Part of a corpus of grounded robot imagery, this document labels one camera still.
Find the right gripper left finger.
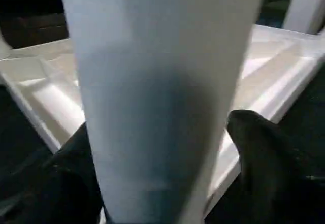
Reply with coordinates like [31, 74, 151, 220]
[15, 122, 105, 224]

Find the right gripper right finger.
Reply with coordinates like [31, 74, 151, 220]
[205, 109, 325, 224]

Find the white plastic table top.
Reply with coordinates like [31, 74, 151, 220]
[0, 24, 325, 224]

